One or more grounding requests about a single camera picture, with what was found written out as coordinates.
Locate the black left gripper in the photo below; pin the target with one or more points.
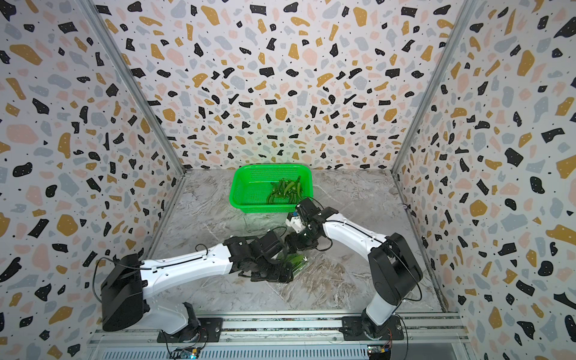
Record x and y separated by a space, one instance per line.
281 276

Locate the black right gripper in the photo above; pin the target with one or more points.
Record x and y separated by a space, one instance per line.
293 244

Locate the green peppers bunch back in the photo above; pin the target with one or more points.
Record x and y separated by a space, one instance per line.
296 262

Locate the green peppers bunch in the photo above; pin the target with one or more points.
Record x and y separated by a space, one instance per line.
273 200
296 262
287 188

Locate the clear clamshell container back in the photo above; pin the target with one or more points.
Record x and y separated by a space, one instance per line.
283 255

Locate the green peppers bunch front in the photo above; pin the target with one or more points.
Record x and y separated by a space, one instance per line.
273 200

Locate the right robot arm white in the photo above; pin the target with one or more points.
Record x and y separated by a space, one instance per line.
394 269

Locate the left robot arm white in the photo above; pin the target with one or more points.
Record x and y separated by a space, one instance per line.
129 294

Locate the green plastic basket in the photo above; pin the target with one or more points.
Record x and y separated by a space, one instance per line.
252 184

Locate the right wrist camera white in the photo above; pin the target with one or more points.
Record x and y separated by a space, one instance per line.
294 222

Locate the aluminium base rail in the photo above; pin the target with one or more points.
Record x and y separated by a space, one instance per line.
283 327

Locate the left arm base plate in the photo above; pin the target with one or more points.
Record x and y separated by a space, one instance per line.
207 330

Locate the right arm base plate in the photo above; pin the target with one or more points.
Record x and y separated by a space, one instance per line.
361 328

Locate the aluminium corner post right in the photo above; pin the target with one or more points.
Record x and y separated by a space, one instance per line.
462 19

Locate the aluminium corner post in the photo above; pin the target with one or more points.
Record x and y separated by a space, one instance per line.
462 19
91 14

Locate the aluminium corner post left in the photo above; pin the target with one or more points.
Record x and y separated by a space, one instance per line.
91 14

